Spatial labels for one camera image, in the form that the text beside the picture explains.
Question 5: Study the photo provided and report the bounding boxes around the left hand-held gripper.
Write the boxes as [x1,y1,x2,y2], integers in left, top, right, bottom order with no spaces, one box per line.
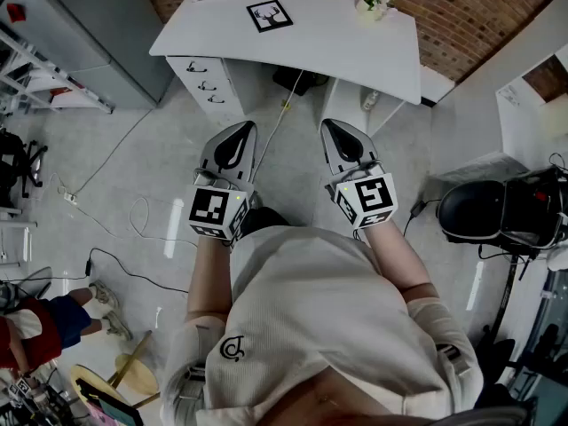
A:
[188,120,261,242]

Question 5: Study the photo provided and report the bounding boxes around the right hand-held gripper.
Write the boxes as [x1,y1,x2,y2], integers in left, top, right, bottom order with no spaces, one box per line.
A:
[319,118,398,230]

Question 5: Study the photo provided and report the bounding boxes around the framed deer picture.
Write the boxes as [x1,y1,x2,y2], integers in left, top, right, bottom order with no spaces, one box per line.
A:
[246,0,295,34]

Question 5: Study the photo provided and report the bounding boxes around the person's right forearm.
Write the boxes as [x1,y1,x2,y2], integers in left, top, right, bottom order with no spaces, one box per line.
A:
[363,221,438,302]

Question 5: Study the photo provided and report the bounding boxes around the person's left forearm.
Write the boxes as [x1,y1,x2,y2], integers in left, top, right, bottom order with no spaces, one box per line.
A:
[185,236,234,324]

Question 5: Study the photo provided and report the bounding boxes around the white drawer cabinet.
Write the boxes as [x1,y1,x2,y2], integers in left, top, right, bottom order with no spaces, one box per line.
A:
[166,55,249,114]

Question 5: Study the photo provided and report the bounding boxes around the black box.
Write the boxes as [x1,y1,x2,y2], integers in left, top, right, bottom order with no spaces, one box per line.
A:
[272,65,329,97]

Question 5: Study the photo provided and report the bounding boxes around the person's black trousers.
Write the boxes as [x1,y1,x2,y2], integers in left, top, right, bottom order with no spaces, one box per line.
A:
[239,206,292,239]

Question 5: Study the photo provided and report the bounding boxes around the black rounded equipment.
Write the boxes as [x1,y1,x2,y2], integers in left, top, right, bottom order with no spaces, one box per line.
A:
[437,166,568,250]

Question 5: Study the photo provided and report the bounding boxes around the person's white ribbed shirt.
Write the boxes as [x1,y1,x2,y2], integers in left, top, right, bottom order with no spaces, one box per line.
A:
[159,225,485,426]

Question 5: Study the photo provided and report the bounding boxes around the round wooden stool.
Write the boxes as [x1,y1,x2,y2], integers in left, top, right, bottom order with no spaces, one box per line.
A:
[70,330,161,410]

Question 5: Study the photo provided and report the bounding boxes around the white flowers in white pot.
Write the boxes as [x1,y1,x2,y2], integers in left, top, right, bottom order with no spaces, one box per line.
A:
[354,0,398,22]

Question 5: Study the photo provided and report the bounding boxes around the white shelf rack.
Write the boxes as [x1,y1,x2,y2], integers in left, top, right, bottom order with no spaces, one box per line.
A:
[0,28,114,117]

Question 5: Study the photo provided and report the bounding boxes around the black office chair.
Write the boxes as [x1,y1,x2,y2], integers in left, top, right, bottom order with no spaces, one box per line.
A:
[0,129,49,208]

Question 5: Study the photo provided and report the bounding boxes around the grey metal cabinet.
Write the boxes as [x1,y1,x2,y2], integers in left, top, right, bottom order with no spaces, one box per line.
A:
[0,0,174,110]

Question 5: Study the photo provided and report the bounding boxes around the black adapter with grey cable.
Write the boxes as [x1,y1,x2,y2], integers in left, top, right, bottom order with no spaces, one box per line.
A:
[402,197,440,238]

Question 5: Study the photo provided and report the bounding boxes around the looped white floor cable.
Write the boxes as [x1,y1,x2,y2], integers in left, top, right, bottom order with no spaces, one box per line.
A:
[75,196,199,248]

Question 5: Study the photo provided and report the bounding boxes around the black cable with adapter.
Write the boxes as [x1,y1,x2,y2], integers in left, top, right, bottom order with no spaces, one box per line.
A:
[83,247,190,295]

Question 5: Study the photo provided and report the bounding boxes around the thin grey floor cable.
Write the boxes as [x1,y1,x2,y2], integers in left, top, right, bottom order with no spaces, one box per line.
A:
[73,108,154,197]

